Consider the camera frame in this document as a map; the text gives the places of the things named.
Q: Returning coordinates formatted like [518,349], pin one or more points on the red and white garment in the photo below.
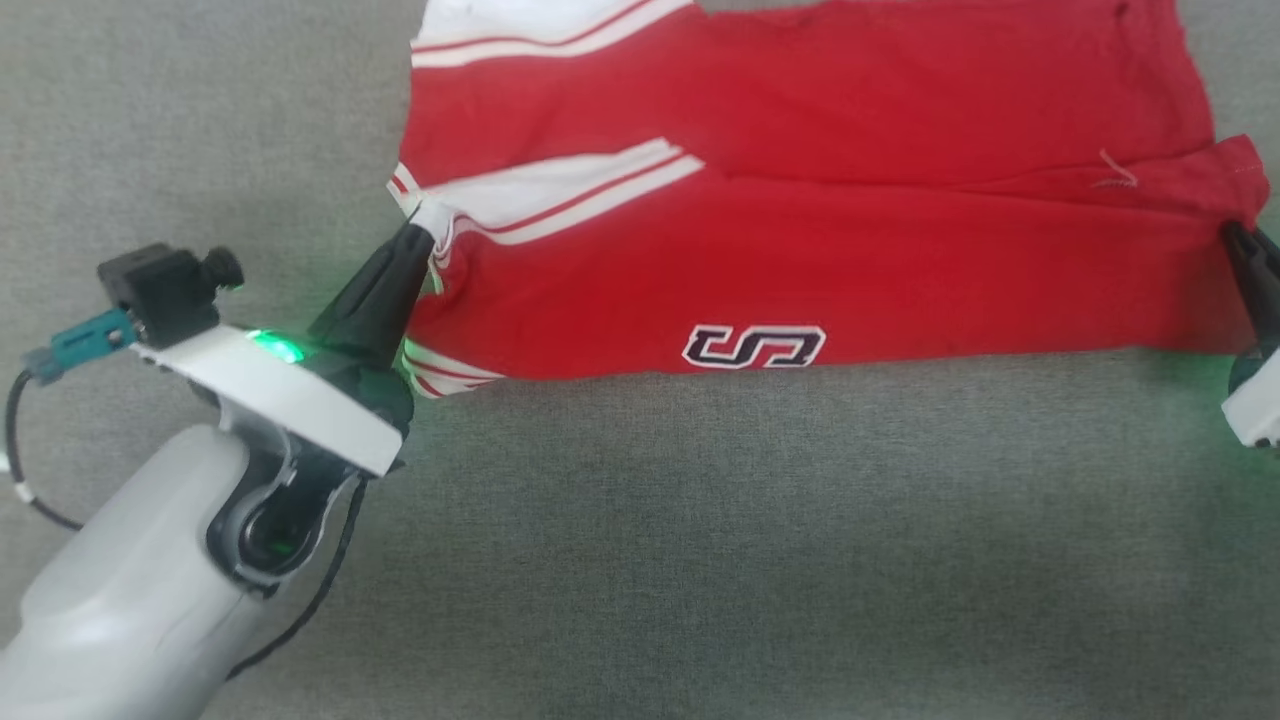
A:
[800,230]

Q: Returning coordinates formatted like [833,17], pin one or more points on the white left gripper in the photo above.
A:
[290,400]

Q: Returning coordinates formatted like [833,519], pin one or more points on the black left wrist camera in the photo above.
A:
[165,290]

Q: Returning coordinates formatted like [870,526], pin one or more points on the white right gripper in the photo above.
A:
[1262,405]

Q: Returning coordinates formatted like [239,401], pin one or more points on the grey fabric sofa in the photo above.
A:
[750,550]

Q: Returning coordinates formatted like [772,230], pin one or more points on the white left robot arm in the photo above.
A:
[130,590]

